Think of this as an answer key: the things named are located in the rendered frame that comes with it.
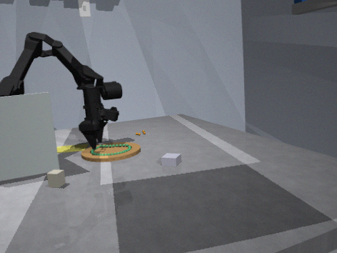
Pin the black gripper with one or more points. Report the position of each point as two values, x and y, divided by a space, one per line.
91 127

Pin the small beige cube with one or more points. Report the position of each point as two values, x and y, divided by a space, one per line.
56 178

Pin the round wooden bead board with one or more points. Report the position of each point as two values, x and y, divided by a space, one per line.
135 149

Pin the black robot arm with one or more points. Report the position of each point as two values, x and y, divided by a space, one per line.
83 75

